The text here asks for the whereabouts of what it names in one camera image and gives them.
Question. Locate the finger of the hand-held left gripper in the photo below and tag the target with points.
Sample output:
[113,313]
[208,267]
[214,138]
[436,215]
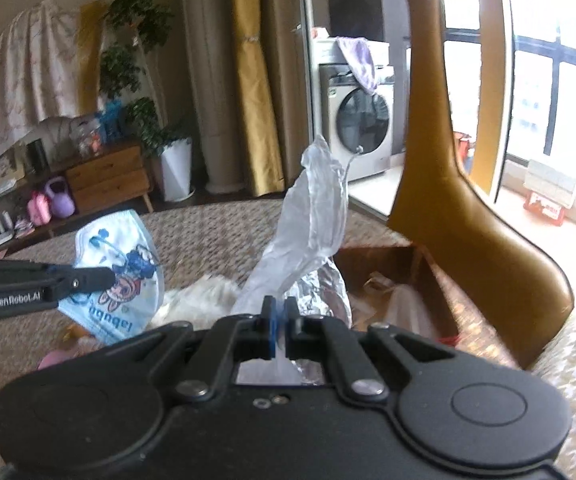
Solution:
[87,278]

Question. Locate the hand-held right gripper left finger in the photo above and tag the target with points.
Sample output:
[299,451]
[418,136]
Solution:
[269,330]

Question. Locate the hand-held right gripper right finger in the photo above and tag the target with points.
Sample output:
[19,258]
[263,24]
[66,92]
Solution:
[293,325]

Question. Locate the white tissue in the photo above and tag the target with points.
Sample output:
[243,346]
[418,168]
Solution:
[202,295]

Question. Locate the clear plastic bag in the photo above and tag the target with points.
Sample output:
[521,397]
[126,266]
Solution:
[308,220]

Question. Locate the red tray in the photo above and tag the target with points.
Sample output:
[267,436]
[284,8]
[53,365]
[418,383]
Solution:
[393,260]

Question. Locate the pink soft object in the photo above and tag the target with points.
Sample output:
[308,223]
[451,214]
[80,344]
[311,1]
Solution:
[57,360]

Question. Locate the crumpled aluminium foil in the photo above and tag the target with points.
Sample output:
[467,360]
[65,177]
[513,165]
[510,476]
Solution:
[329,295]

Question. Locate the purple toy kettlebell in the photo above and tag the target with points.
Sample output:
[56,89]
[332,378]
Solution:
[61,202]

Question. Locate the pink toy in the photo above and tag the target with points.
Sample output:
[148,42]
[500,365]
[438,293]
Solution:
[38,210]

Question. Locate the wooden cabinet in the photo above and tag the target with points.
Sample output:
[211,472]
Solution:
[107,175]

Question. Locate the translucent plastic wrapper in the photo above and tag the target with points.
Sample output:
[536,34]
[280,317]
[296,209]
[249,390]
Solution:
[405,305]

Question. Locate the patterned woven mat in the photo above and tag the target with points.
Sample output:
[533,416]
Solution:
[207,230]

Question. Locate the white plant pot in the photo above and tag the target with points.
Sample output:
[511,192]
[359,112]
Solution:
[177,170]

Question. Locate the blue gift bag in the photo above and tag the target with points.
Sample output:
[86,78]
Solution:
[111,120]

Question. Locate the brown giraffe-shaped seat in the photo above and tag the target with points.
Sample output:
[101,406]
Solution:
[443,185]

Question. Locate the grey curtain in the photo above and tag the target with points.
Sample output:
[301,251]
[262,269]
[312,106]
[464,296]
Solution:
[293,110]

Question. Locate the silver washing machine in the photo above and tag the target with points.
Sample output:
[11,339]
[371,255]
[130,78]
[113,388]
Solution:
[358,120]

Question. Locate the floral draped cloth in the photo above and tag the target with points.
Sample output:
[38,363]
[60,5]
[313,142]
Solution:
[27,70]

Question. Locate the yellow curtain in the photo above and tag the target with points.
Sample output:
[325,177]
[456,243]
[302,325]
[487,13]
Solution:
[253,110]

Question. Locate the white column air conditioner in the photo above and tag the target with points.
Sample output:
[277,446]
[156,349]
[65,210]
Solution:
[212,85]

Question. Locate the green potted plant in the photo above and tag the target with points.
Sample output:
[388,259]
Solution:
[137,20]

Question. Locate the purple cloth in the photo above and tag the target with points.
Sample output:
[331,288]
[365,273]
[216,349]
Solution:
[360,62]

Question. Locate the red crate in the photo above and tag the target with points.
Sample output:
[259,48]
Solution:
[543,210]

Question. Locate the black window frame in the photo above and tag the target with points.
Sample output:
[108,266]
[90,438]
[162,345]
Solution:
[558,60]

